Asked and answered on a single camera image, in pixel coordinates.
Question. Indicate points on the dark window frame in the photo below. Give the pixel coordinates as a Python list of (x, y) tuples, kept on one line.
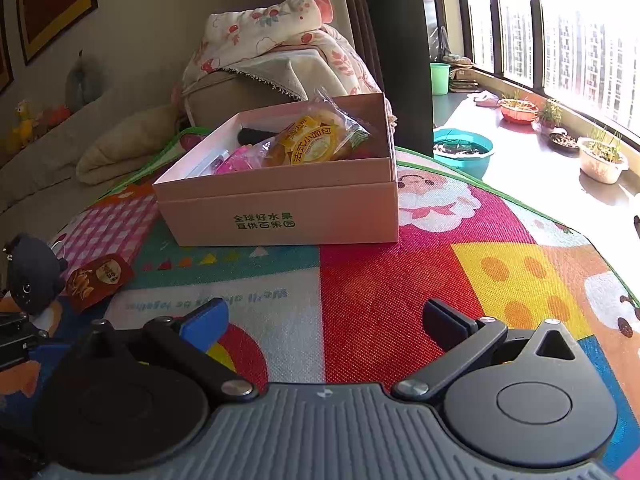
[(537, 35)]

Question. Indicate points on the small dark plant pot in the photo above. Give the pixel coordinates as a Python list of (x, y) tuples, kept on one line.
[(550, 122)]

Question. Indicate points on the folded beige blanket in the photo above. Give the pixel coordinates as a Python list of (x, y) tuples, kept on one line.
[(130, 145)]

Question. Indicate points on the pink plastic toy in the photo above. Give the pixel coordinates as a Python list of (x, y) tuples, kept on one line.
[(240, 160)]

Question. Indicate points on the floral blanket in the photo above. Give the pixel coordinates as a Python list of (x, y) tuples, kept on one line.
[(250, 35)]

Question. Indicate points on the orange plush toy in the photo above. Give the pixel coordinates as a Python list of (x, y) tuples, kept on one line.
[(55, 115)]

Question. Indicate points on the pink cloth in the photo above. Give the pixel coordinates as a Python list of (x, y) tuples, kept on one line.
[(486, 99)]

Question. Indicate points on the beige fringed throw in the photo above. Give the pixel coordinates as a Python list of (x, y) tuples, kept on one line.
[(280, 67)]

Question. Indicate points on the red snack packet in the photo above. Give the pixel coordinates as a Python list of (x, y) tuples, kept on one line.
[(97, 280)]

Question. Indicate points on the grey windowsill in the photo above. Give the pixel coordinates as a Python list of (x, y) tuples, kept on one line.
[(530, 160)]

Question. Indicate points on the gold framed wall picture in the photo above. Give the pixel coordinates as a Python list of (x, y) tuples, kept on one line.
[(55, 5)]

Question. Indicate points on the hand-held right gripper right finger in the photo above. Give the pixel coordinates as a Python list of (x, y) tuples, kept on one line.
[(440, 317)]

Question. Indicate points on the pink cardboard box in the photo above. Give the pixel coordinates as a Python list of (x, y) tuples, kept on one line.
[(280, 200)]

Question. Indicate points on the colourful play mat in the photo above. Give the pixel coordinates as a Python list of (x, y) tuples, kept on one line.
[(390, 285)]

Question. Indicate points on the beige sofa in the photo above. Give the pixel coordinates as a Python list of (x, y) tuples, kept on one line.
[(40, 160)]

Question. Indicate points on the yellow plush toy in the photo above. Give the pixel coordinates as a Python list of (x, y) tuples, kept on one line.
[(22, 125)]

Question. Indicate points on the green plastic cup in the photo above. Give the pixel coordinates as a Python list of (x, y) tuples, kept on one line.
[(440, 79)]

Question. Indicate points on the teal plastic basin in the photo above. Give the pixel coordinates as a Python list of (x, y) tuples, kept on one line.
[(475, 164)]

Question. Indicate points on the dark curtain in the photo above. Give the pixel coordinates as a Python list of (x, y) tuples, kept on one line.
[(400, 35)]

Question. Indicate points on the grey neck pillow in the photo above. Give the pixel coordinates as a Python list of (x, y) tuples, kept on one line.
[(80, 85)]

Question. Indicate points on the black plush toy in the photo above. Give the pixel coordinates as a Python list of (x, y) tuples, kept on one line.
[(32, 272)]

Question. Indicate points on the dark shallow bowl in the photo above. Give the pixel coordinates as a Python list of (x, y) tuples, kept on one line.
[(562, 142)]

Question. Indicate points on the yellow bread packet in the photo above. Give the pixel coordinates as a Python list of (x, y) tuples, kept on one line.
[(310, 140)]

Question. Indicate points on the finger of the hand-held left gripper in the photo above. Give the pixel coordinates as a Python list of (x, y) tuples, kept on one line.
[(25, 347), (15, 322)]

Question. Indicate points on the white plant pot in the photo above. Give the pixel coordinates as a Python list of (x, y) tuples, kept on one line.
[(602, 165)]

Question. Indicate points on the red plant pot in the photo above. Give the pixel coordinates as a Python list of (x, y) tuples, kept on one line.
[(517, 112)]

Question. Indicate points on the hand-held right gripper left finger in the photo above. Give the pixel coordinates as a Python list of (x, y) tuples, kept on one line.
[(202, 322)]

